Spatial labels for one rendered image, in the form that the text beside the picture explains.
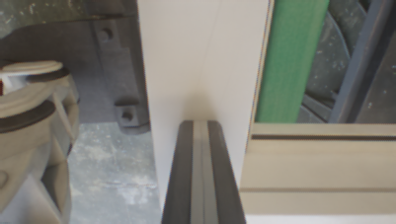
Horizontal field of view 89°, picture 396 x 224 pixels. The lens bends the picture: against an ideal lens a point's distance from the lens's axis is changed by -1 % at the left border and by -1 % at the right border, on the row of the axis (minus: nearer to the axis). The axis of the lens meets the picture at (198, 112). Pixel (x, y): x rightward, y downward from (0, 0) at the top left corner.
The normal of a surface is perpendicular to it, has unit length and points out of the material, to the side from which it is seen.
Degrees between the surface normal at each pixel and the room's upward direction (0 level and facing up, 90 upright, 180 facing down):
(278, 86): 0
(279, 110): 0
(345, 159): 90
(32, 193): 10
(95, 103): 0
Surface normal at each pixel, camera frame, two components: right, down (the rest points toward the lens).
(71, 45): 0.00, 0.47
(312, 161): 0.02, -0.88
